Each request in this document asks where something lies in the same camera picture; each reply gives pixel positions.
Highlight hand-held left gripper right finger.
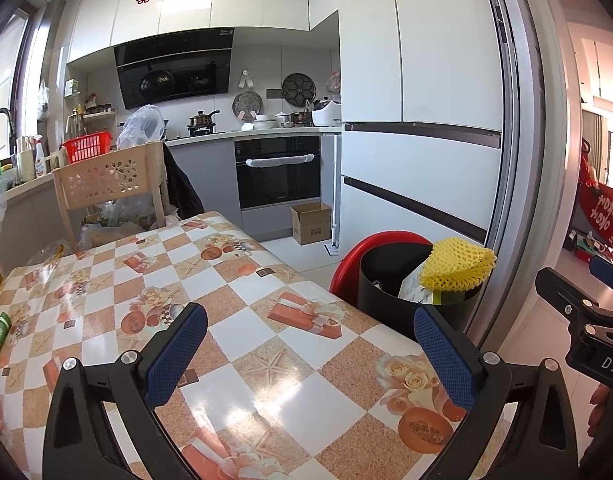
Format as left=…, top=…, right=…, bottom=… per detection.
left=414, top=303, right=580, bottom=480

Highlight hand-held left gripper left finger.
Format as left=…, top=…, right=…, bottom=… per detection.
left=43, top=303, right=208, bottom=480

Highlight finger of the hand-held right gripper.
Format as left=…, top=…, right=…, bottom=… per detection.
left=535, top=267, right=600, bottom=318
left=589, top=256, right=613, bottom=288

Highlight black trash bin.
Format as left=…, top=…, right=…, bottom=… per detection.
left=357, top=242, right=492, bottom=341

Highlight white green box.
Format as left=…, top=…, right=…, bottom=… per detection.
left=397, top=260, right=462, bottom=307

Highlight yellow egg-crate sponge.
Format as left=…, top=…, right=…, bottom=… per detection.
left=419, top=237, right=497, bottom=292

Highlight person's right hand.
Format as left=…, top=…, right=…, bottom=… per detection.
left=589, top=385, right=612, bottom=436

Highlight red stool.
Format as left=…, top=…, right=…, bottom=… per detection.
left=329, top=231, right=432, bottom=306

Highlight black jacket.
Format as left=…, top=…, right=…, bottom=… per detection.
left=161, top=147, right=206, bottom=221

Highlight cardboard box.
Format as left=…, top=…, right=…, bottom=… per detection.
left=290, top=202, right=333, bottom=246

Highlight beige perforated chair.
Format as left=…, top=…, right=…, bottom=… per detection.
left=52, top=141, right=171, bottom=253

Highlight black built-in oven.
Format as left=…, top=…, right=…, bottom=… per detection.
left=235, top=135, right=321, bottom=211

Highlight white floor mop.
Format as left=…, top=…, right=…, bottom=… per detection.
left=323, top=132, right=343, bottom=256

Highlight red plastic basket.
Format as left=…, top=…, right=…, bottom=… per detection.
left=62, top=131, right=112, bottom=165

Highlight white blue plastic bag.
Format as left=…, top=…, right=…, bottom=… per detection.
left=117, top=104, right=164, bottom=150

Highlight cooking pot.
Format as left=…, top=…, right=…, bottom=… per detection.
left=188, top=110, right=220, bottom=136

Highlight white spray bottle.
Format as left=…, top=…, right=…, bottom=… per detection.
left=33, top=135, right=48, bottom=178

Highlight grey round plate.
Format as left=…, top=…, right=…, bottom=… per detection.
left=231, top=91, right=263, bottom=121

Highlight white refrigerator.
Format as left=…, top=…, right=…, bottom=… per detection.
left=337, top=0, right=505, bottom=261

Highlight white rice cooker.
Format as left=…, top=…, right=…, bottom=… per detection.
left=311, top=99, right=343, bottom=127

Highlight black range hood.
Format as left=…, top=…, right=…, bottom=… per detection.
left=113, top=27, right=236, bottom=110

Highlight dark round baking pan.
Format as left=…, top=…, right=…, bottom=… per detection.
left=281, top=72, right=316, bottom=103

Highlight white wall cabinets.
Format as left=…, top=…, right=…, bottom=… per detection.
left=66, top=0, right=340, bottom=63

